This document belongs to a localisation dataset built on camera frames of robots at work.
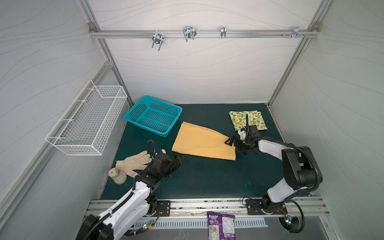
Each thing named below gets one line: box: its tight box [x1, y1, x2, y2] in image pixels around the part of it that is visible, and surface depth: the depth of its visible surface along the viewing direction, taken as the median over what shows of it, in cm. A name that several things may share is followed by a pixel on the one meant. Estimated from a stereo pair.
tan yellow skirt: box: [171, 121, 236, 161], surface depth 100 cm
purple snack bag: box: [207, 211, 236, 240], surface depth 69 cm
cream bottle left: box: [108, 167, 127, 185], surface depth 78 cm
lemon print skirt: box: [228, 110, 268, 131], surface depth 113 cm
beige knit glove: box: [115, 150, 153, 178], surface depth 90 cm
